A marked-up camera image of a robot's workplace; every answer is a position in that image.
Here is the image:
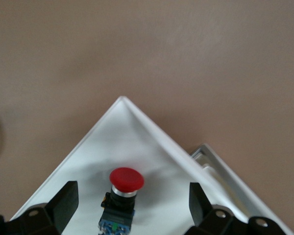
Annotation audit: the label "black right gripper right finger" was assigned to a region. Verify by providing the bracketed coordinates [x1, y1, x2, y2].
[188, 182, 285, 235]

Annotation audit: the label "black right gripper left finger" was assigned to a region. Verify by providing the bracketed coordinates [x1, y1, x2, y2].
[0, 180, 79, 235]

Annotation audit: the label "red mushroom push button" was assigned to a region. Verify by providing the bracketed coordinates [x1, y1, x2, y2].
[98, 167, 146, 235]

